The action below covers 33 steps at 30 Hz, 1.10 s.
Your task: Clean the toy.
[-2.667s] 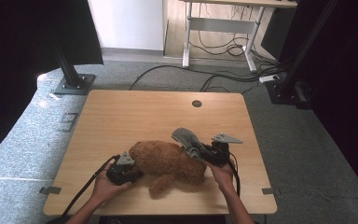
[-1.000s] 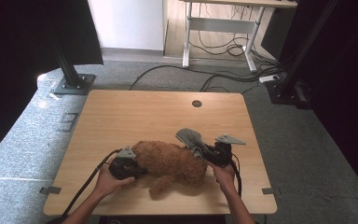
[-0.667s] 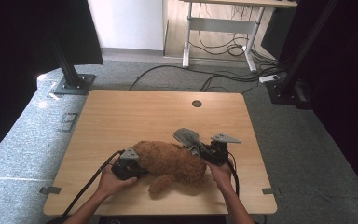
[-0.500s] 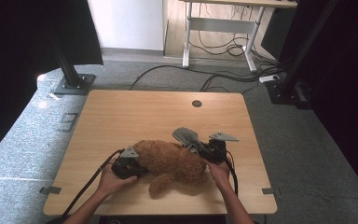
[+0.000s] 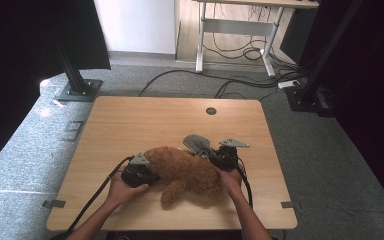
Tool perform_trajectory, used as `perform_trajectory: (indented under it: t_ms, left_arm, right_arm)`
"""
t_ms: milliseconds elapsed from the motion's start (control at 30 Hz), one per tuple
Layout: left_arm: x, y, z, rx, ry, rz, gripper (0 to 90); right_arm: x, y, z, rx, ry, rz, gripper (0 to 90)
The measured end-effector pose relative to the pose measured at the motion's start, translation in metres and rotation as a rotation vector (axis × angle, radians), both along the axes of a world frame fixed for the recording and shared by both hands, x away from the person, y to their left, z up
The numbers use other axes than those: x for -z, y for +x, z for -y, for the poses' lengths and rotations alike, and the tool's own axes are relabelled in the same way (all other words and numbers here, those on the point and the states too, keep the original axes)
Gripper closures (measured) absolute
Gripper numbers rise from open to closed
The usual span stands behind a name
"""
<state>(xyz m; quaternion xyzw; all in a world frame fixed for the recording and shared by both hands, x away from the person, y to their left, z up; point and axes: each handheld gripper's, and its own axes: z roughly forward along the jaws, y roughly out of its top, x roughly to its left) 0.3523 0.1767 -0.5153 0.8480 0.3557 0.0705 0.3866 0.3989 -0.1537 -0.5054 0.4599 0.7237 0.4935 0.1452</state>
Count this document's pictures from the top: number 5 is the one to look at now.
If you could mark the brown teddy bear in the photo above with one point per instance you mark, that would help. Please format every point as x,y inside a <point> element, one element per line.
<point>183,170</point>

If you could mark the white power strip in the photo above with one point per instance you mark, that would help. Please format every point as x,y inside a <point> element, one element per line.
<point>288,84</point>

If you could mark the grey knit hat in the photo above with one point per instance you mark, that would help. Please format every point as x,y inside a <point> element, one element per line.
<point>196,143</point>

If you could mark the white-framed wooden desk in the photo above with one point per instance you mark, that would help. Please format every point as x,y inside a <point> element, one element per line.
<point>236,27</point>

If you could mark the grey floor tape square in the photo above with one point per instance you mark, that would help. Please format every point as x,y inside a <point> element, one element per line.
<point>69,131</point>

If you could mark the person's right hand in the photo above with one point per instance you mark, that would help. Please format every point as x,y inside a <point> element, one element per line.
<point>233,183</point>

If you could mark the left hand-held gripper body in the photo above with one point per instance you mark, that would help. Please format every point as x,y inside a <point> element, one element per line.
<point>136,175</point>

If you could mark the black metal stand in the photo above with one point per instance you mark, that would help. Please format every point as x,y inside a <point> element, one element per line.
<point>76,85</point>
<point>308,98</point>

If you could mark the black curtain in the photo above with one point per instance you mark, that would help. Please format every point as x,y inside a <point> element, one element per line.
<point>373,100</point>
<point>13,50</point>

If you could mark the person's left hand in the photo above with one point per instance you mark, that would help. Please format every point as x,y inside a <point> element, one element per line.
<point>121,193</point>

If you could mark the grey tape strip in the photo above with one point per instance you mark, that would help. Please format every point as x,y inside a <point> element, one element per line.
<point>287,204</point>
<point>54,204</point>

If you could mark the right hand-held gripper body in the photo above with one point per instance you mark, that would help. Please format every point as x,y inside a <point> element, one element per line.
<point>226,160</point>

